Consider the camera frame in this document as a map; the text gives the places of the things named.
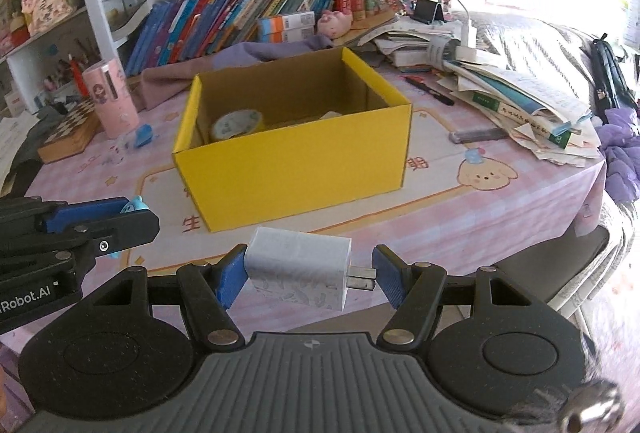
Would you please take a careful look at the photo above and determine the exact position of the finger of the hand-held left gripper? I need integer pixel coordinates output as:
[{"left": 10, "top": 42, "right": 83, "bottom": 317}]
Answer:
[
  {"left": 0, "top": 209, "right": 161, "bottom": 266},
  {"left": 0, "top": 196, "right": 132, "bottom": 239}
]

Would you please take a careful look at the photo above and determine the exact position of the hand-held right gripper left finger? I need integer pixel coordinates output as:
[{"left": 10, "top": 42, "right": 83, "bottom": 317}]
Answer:
[{"left": 82, "top": 243, "right": 249, "bottom": 348}]

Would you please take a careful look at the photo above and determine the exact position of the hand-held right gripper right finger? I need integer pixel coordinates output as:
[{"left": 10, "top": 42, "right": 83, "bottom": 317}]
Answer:
[{"left": 371, "top": 243, "right": 556, "bottom": 348}]

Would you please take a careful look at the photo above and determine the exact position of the light blue small toy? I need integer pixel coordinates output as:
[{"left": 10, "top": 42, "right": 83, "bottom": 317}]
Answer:
[{"left": 111, "top": 196, "right": 148, "bottom": 260}]

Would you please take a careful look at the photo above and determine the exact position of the large white wall charger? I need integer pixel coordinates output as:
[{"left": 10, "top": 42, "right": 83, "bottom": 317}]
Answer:
[{"left": 244, "top": 226, "right": 377, "bottom": 312}]

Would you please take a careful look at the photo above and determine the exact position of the yellow cardboard box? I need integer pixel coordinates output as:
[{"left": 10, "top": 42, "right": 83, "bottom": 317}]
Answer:
[{"left": 172, "top": 46, "right": 413, "bottom": 234}]

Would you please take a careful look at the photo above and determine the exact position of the yellow tape roll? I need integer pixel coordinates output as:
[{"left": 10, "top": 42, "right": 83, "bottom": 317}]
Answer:
[{"left": 209, "top": 110, "right": 265, "bottom": 143}]

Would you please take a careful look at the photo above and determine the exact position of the dark grey cloth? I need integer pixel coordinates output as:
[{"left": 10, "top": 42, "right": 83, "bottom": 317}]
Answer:
[{"left": 0, "top": 106, "right": 66, "bottom": 199}]

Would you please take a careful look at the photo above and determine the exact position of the wooden chess board box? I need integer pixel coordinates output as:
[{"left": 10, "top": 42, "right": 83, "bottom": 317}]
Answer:
[{"left": 37, "top": 99, "right": 103, "bottom": 164}]

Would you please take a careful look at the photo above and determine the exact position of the pink printed tablecloth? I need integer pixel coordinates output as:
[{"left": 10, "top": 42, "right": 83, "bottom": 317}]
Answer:
[{"left": 0, "top": 56, "right": 608, "bottom": 354}]

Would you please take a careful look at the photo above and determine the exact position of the white paper sheet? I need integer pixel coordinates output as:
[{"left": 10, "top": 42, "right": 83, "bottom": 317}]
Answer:
[{"left": 0, "top": 113, "right": 41, "bottom": 194}]

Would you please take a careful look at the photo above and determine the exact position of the pink cylinder holder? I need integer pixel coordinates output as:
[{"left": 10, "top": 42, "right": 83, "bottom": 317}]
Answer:
[{"left": 81, "top": 62, "right": 141, "bottom": 140}]

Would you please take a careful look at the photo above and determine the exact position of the purple cloth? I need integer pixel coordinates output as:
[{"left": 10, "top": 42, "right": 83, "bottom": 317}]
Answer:
[{"left": 127, "top": 33, "right": 335, "bottom": 110}]

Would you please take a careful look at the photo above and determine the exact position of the grey rectangular case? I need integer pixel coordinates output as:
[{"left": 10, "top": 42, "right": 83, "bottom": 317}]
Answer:
[{"left": 449, "top": 128, "right": 510, "bottom": 145}]

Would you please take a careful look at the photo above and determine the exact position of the white bookshelf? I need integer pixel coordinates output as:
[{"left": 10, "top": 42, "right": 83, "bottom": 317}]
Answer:
[{"left": 7, "top": 0, "right": 453, "bottom": 114}]

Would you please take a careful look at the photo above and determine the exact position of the grey chair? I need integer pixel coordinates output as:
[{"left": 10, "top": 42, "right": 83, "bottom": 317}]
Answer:
[{"left": 495, "top": 223, "right": 612, "bottom": 314}]

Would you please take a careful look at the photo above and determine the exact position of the black pen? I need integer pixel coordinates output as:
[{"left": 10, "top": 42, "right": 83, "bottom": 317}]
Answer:
[{"left": 404, "top": 76, "right": 456, "bottom": 106}]

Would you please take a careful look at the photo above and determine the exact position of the white and green booklet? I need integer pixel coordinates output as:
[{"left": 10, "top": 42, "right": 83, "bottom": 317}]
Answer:
[{"left": 452, "top": 63, "right": 593, "bottom": 149}]

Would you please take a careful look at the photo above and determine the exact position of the pile of papers and booklets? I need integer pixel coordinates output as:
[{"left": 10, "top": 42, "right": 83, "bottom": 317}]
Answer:
[{"left": 372, "top": 20, "right": 601, "bottom": 166}]

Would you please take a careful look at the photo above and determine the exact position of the row of colourful books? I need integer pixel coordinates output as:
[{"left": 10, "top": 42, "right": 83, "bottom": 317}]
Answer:
[{"left": 122, "top": 0, "right": 342, "bottom": 78}]

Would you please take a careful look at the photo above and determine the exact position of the rolled printed paper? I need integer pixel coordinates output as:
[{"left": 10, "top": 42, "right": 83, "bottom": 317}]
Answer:
[{"left": 427, "top": 36, "right": 461, "bottom": 71}]

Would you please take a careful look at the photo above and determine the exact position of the grey furry cloth with snap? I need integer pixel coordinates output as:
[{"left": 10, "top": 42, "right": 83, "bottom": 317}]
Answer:
[{"left": 500, "top": 378, "right": 628, "bottom": 433}]

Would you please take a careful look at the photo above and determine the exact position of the orange and white carton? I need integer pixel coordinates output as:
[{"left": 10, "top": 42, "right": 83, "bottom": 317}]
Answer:
[
  {"left": 257, "top": 12, "right": 317, "bottom": 33},
  {"left": 260, "top": 29, "right": 316, "bottom": 45}
]

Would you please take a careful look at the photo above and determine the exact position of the white power adapter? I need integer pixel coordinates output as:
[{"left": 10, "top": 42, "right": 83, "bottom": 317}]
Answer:
[{"left": 459, "top": 16, "right": 478, "bottom": 49}]

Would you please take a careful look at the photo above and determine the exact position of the pink pig plush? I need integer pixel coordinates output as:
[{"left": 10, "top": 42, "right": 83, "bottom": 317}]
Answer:
[{"left": 317, "top": 10, "right": 355, "bottom": 37}]

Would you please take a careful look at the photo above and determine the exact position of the purple fluffy garment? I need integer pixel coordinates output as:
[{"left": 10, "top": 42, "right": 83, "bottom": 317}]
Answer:
[{"left": 597, "top": 108, "right": 640, "bottom": 204}]

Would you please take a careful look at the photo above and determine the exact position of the black phone stand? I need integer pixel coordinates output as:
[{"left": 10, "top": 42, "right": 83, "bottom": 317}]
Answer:
[{"left": 412, "top": 0, "right": 447, "bottom": 25}]

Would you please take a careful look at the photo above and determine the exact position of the black bag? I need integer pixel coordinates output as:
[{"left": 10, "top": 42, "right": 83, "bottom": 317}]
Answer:
[{"left": 590, "top": 33, "right": 640, "bottom": 124}]

